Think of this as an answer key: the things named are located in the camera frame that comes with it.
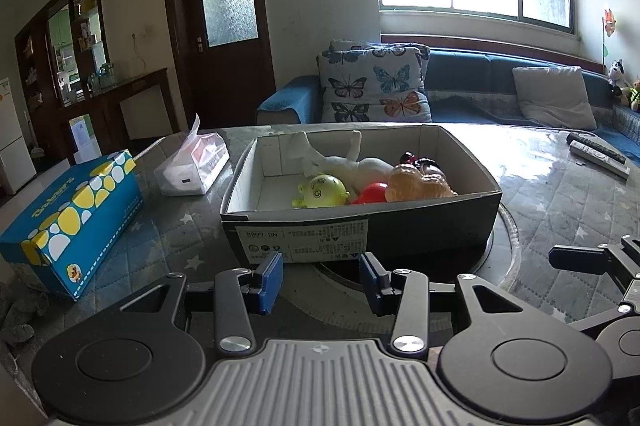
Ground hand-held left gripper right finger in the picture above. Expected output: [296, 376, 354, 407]
[359, 252, 527, 353]

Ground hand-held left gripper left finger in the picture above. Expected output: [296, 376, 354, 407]
[120, 251, 285, 354]

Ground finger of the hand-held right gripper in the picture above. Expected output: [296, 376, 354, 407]
[548, 235, 640, 333]

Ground dark cardboard box white inside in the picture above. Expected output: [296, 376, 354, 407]
[220, 122, 503, 266]

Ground red plastic toy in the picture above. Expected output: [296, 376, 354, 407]
[349, 182, 391, 206]

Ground yellow-green round toy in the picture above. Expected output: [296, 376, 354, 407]
[292, 174, 351, 209]

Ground orange textured toy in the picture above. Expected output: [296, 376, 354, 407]
[384, 162, 459, 203]

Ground bearded figurine with horned helmet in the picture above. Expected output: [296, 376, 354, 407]
[399, 151, 444, 175]

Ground silver remote control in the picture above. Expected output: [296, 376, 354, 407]
[569, 141, 631, 180]

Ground white plush toy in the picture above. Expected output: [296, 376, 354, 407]
[287, 130, 397, 202]

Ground white soft tissue pack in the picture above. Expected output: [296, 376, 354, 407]
[153, 112, 231, 197]

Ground grey pillow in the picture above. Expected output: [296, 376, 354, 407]
[511, 66, 599, 131]

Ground brown plush toy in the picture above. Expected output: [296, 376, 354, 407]
[620, 78, 640, 112]

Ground black and white plush cow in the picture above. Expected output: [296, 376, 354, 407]
[607, 58, 632, 90]

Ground butterfly print pillow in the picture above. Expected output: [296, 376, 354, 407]
[317, 39, 434, 125]

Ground blue dotted tissue box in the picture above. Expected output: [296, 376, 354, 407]
[0, 149, 145, 302]

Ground blue sofa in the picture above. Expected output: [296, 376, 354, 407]
[256, 47, 640, 157]

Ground orange pinwheel decoration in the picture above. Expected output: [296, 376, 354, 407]
[599, 8, 619, 58]

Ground dark wooden cabinet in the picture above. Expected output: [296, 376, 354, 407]
[14, 0, 174, 168]

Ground grey cloth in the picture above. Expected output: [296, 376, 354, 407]
[0, 281, 51, 348]

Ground dark wooden door glass pane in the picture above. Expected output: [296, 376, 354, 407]
[158, 0, 277, 130]

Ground white refrigerator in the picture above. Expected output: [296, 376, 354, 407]
[0, 76, 37, 196]

